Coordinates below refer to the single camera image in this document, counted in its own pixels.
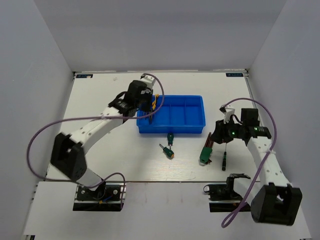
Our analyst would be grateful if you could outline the yellow black needle-nose pliers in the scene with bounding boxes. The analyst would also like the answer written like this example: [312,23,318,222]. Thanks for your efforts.
[148,109,154,125]

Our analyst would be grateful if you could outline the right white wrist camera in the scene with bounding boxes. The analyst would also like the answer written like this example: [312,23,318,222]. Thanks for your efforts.
[219,104,235,124]

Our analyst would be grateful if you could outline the slim black green screwdriver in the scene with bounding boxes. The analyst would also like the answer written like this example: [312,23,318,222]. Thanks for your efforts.
[221,144,227,171]

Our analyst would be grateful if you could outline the purple cable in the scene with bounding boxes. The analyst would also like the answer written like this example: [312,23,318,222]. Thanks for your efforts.
[26,72,165,210]
[221,97,277,229]

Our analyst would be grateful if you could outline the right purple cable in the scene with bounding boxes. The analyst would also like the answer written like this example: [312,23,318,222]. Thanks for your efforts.
[221,97,277,229]

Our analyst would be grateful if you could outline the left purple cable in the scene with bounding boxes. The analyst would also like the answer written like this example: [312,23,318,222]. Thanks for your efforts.
[26,72,165,210]

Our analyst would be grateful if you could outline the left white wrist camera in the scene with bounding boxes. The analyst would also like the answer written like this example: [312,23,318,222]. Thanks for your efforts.
[140,73,156,91]

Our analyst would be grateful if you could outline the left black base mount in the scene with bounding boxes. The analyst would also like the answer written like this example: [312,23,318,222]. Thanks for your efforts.
[72,183,126,212]

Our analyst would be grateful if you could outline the blue compartment tray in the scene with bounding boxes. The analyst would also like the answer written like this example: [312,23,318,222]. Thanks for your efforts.
[136,95,206,134]

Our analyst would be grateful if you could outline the blue corner label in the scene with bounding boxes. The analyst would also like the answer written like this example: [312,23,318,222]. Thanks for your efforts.
[225,72,244,78]
[75,74,93,79]

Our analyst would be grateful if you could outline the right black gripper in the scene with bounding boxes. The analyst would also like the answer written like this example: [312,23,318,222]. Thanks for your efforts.
[209,117,245,145]

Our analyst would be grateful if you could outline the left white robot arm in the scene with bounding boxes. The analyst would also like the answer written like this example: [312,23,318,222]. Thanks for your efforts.
[50,75,156,200]

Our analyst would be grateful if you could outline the right blue corner label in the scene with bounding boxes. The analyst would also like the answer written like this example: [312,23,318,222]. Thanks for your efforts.
[225,72,244,78]

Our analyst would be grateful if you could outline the left blue corner label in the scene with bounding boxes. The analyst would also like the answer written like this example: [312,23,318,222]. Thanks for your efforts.
[75,74,93,79]

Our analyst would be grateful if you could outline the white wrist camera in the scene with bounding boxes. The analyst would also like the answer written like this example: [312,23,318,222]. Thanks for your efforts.
[219,104,235,124]
[140,73,156,91]

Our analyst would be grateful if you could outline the green stubby phillips screwdriver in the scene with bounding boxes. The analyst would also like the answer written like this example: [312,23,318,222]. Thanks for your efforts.
[159,144,175,159]

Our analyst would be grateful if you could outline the green stubby screwdriver near tray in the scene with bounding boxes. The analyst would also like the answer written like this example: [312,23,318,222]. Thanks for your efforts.
[167,133,174,146]

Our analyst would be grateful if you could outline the green hex key set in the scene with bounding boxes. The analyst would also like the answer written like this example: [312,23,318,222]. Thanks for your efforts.
[199,132,214,165]

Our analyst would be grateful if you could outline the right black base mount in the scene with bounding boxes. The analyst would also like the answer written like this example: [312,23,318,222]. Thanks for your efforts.
[203,183,242,213]

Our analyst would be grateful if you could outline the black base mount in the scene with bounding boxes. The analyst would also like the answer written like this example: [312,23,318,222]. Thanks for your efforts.
[72,183,126,212]
[203,183,242,213]

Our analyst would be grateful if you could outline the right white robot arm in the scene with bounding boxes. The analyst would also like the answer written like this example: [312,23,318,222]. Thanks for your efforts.
[210,105,303,226]

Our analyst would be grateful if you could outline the yellow black combination pliers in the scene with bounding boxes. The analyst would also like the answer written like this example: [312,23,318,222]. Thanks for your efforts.
[151,94,160,111]

